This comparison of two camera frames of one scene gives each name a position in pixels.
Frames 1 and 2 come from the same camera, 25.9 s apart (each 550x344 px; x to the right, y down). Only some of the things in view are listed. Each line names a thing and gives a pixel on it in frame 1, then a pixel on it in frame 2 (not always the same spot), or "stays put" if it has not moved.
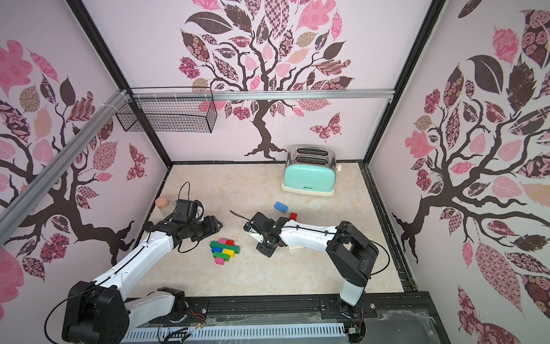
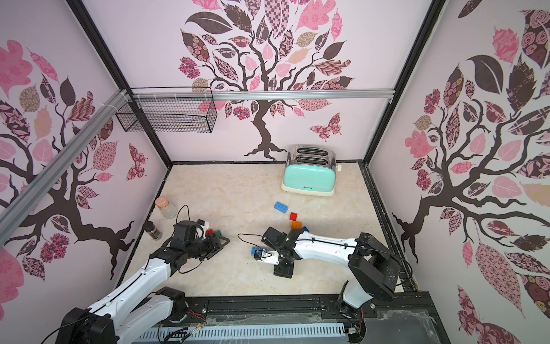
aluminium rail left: [13, 211] stays put
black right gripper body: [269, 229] to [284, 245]
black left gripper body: [201, 228] to [205, 249]
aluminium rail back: [362, 94] stays put
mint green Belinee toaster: [310, 170] stays put
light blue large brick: [281, 207] stays put
